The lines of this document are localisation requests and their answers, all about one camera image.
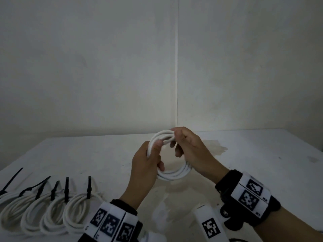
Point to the person's right hand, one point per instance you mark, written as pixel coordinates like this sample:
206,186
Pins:
199,156

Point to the black wristband white markers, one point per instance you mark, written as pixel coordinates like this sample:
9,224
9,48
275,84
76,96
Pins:
111,221
249,194

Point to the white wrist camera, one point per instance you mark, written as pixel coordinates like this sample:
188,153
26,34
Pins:
154,236
207,219

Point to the person's right forearm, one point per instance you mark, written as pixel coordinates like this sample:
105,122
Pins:
290,226

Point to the black right wristband white markers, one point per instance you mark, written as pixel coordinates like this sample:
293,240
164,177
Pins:
249,194

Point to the black left wristband white markers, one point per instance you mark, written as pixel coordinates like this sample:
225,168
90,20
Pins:
111,221

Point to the person's left forearm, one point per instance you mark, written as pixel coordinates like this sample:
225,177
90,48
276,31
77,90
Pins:
133,196

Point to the person's left hand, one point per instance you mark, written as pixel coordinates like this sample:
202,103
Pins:
143,168

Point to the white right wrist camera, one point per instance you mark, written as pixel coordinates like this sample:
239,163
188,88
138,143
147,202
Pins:
207,219

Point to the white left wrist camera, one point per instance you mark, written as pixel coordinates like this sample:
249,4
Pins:
154,236

